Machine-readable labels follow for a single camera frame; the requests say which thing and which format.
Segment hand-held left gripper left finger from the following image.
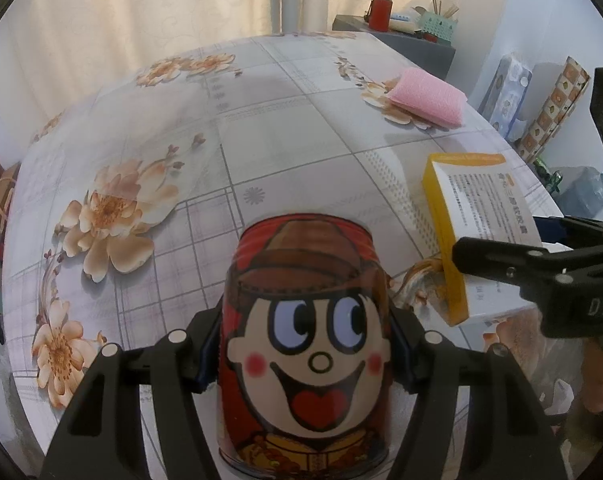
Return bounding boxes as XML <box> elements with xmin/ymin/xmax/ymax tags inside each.
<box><xmin>40</xmin><ymin>307</ymin><xmax>225</xmax><ymax>480</ymax></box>

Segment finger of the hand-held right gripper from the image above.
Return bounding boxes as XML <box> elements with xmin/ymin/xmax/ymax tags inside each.
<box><xmin>452</xmin><ymin>236</ymin><xmax>582</xmax><ymax>289</ymax></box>
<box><xmin>534</xmin><ymin>215</ymin><xmax>603</xmax><ymax>257</ymax></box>

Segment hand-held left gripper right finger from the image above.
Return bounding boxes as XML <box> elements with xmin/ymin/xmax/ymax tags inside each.
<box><xmin>389</xmin><ymin>307</ymin><xmax>569</xmax><ymax>480</ymax></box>

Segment white box with yellow side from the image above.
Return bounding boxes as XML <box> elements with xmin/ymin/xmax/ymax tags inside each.
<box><xmin>422</xmin><ymin>152</ymin><xmax>565</xmax><ymax>326</ymax></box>

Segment red cartoon drink can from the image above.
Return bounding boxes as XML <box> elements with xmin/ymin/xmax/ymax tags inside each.
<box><xmin>218</xmin><ymin>215</ymin><xmax>395</xmax><ymax>472</ymax></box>

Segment pink sponge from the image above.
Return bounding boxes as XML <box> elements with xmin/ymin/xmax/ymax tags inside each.
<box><xmin>385</xmin><ymin>67</ymin><xmax>468</xmax><ymax>128</ymax></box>

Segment person's right hand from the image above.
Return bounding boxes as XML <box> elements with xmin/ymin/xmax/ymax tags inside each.
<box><xmin>581</xmin><ymin>335</ymin><xmax>603</xmax><ymax>413</ymax></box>

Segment large clear water jug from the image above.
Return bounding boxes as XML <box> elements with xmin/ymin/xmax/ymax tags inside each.
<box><xmin>556</xmin><ymin>166</ymin><xmax>603</xmax><ymax>218</ymax></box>

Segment patterned wallpaper roll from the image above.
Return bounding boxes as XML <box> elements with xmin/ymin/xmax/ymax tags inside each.
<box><xmin>514</xmin><ymin>57</ymin><xmax>591</xmax><ymax>163</ymax></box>

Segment tissue paper pack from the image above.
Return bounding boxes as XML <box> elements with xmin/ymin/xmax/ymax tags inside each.
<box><xmin>479</xmin><ymin>54</ymin><xmax>535</xmax><ymax>136</ymax></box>

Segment grey cabinet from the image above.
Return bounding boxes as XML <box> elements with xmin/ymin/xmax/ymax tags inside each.
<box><xmin>331</xmin><ymin>14</ymin><xmax>457</xmax><ymax>81</ymax></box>

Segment green utensil basket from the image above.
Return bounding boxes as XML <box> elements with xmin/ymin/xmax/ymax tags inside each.
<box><xmin>419</xmin><ymin>10</ymin><xmax>458</xmax><ymax>43</ymax></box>

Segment floral tablecloth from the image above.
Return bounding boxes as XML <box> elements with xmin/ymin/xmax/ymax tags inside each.
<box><xmin>2</xmin><ymin>30</ymin><xmax>567</xmax><ymax>480</ymax></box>

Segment brown paper bag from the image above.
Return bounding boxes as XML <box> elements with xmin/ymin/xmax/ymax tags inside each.
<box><xmin>0</xmin><ymin>147</ymin><xmax>21</xmax><ymax>241</ymax></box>

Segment red thermos flask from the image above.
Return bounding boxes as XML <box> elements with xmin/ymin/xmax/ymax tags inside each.
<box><xmin>369</xmin><ymin>0</ymin><xmax>393</xmax><ymax>31</ymax></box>

